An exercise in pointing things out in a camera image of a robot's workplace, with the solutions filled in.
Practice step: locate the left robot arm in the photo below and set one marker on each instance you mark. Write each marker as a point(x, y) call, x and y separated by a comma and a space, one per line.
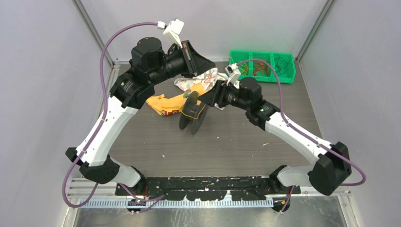
point(150, 66)

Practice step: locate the yellow snack bag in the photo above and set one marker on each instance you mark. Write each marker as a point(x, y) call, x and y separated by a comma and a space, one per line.
point(168, 106)

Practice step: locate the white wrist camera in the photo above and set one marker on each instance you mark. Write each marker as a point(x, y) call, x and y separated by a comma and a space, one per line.
point(172, 30)
point(233, 73)

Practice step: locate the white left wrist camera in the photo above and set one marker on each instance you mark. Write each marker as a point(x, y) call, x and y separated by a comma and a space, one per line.
point(172, 30)

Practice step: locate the black cable spool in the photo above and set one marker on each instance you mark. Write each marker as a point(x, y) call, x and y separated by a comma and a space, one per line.
point(193, 113)

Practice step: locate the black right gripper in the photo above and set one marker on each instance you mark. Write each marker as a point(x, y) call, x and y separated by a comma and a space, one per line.
point(216, 95)

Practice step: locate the white patterned cloth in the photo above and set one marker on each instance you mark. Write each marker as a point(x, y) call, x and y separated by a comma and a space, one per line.
point(200, 80)

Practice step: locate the slotted aluminium rail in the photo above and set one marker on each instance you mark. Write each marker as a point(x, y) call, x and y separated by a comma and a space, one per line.
point(228, 202)

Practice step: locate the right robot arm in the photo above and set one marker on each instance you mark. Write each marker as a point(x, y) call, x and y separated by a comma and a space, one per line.
point(327, 168)

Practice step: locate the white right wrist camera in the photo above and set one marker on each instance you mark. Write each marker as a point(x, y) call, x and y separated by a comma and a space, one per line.
point(233, 73)

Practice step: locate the green three-compartment bin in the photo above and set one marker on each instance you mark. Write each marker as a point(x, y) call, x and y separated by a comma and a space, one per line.
point(282, 63)

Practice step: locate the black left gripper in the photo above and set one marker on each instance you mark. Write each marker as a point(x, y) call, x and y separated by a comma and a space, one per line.
point(195, 63)

